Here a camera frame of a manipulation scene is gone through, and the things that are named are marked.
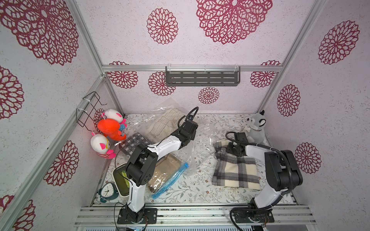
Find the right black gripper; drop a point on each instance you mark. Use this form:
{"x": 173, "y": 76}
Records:
{"x": 236, "y": 148}

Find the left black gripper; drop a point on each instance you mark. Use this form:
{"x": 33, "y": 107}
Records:
{"x": 193, "y": 135}

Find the cream fringed striped scarf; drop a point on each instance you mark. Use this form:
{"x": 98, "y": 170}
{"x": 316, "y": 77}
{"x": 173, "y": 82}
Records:
{"x": 164, "y": 125}

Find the grey cream plaid scarf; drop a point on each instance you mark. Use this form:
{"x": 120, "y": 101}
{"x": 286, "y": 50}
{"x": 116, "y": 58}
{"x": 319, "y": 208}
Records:
{"x": 233, "y": 171}

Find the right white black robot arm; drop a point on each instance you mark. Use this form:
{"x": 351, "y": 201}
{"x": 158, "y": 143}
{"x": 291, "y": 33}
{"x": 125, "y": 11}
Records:
{"x": 282, "y": 171}

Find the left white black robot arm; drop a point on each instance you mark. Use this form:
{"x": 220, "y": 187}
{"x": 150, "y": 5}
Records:
{"x": 141, "y": 164}

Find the grey plush husky toy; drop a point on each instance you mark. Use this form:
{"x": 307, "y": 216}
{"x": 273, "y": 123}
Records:
{"x": 254, "y": 128}

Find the red plush toy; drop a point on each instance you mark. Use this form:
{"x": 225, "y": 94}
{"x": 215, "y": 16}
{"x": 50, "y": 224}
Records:
{"x": 110, "y": 128}

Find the upper white pink plush toy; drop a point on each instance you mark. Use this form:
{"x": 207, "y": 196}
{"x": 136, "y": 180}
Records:
{"x": 115, "y": 115}

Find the white pink plush toy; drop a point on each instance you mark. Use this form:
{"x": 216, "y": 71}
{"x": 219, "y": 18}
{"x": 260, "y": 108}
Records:
{"x": 115, "y": 115}
{"x": 102, "y": 146}

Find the white green lidded container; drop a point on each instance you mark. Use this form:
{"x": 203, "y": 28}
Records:
{"x": 122, "y": 184}

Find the lower white pink plush toy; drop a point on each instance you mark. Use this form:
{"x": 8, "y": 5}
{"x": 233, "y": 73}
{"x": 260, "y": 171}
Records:
{"x": 102, "y": 146}

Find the teal alarm clock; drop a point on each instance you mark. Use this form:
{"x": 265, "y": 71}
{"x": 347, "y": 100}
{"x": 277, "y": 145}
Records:
{"x": 108, "y": 192}

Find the grey metal wall shelf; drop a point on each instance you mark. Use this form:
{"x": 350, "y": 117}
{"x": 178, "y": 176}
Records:
{"x": 205, "y": 78}

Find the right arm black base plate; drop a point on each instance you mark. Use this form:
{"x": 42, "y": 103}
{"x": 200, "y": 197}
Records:
{"x": 249, "y": 215}

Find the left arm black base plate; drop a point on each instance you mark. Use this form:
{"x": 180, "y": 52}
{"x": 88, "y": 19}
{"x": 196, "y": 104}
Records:
{"x": 144, "y": 216}

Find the black wire wall rack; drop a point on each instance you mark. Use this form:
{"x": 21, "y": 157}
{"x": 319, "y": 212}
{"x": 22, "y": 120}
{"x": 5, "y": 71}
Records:
{"x": 83, "y": 115}

